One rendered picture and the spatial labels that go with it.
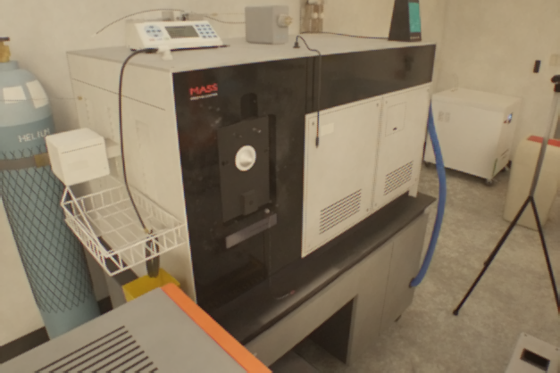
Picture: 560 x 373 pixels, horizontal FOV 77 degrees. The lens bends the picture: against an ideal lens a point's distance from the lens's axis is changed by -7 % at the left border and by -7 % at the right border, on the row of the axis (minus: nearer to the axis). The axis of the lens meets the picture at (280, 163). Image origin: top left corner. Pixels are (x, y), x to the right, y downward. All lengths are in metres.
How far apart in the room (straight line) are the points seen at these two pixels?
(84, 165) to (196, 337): 0.63
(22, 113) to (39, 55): 0.44
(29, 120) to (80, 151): 0.46
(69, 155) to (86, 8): 0.99
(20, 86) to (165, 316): 1.06
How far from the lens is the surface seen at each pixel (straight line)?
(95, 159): 1.07
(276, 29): 1.30
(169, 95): 0.78
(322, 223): 1.26
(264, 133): 0.96
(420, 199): 1.86
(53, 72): 1.87
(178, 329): 0.58
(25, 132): 1.49
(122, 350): 0.58
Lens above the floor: 1.54
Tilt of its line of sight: 22 degrees down
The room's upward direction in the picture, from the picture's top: straight up
